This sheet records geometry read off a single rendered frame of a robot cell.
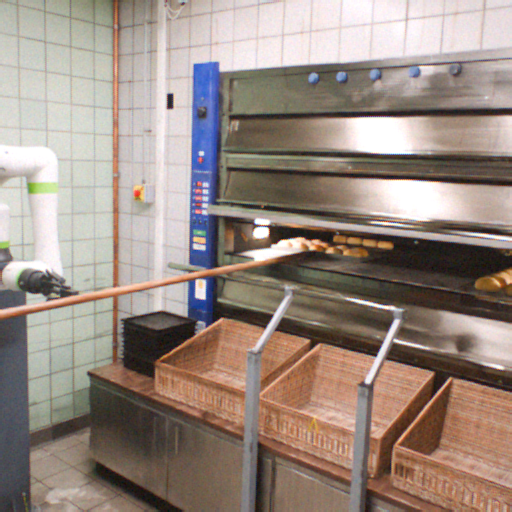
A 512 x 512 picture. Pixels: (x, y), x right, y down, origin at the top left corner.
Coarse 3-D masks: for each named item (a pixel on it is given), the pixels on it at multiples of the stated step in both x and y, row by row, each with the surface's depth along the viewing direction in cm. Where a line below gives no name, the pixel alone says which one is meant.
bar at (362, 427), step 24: (168, 264) 285; (288, 288) 240; (384, 312) 215; (264, 336) 232; (384, 360) 205; (360, 384) 198; (360, 408) 199; (360, 432) 200; (360, 456) 200; (360, 480) 201; (360, 504) 203
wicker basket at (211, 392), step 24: (216, 336) 310; (240, 336) 304; (288, 336) 287; (168, 360) 284; (192, 360) 298; (216, 360) 310; (240, 360) 302; (264, 360) 293; (288, 360) 267; (168, 384) 275; (192, 384) 265; (216, 384) 256; (240, 384) 293; (264, 384) 255; (216, 408) 257; (240, 408) 264
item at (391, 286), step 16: (224, 256) 313; (240, 256) 308; (288, 272) 287; (304, 272) 281; (320, 272) 276; (336, 272) 274; (368, 288) 261; (384, 288) 256; (400, 288) 251; (416, 288) 246; (432, 288) 246; (464, 304) 234; (480, 304) 230; (496, 304) 226
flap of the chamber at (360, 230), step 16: (208, 208) 297; (288, 224) 276; (304, 224) 261; (320, 224) 256; (336, 224) 251; (352, 224) 246; (400, 240) 253; (432, 240) 227; (448, 240) 221; (464, 240) 217; (480, 240) 214; (496, 240) 210
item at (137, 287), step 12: (300, 252) 310; (240, 264) 269; (252, 264) 275; (264, 264) 283; (180, 276) 239; (192, 276) 243; (204, 276) 249; (120, 288) 214; (132, 288) 218; (144, 288) 223; (48, 300) 192; (60, 300) 194; (72, 300) 198; (84, 300) 201; (0, 312) 178; (12, 312) 181; (24, 312) 184; (36, 312) 188
